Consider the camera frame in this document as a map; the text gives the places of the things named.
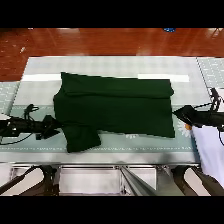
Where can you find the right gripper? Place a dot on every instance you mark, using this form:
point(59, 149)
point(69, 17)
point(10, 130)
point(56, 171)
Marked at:
point(188, 115)

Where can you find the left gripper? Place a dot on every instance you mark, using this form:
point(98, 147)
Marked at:
point(50, 126)

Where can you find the dark green T-shirt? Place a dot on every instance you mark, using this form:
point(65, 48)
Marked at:
point(116, 106)

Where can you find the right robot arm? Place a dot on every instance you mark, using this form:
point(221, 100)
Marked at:
point(213, 118)

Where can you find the pale lavender garment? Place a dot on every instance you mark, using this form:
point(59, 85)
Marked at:
point(208, 150)

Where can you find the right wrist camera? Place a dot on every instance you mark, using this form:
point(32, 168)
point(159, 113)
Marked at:
point(215, 96)

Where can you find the silver frame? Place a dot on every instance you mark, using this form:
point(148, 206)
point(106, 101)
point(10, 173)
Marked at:
point(140, 186)

